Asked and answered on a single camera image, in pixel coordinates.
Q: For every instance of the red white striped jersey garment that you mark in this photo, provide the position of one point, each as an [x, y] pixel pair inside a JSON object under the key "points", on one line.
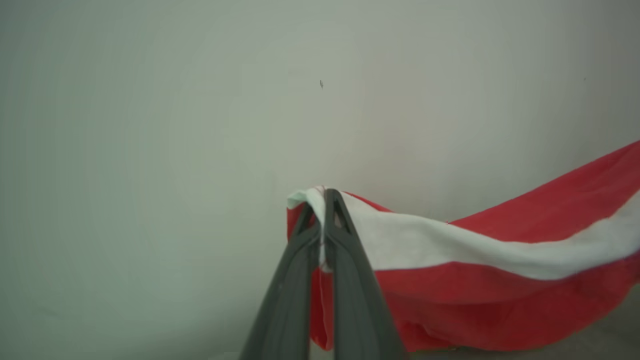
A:
{"points": [[500, 310]]}

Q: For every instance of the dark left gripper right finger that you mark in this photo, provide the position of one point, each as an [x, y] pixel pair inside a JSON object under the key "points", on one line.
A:
{"points": [[357, 310]]}

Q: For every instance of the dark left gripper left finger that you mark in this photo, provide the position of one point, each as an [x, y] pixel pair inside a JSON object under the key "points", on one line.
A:
{"points": [[290, 300]]}

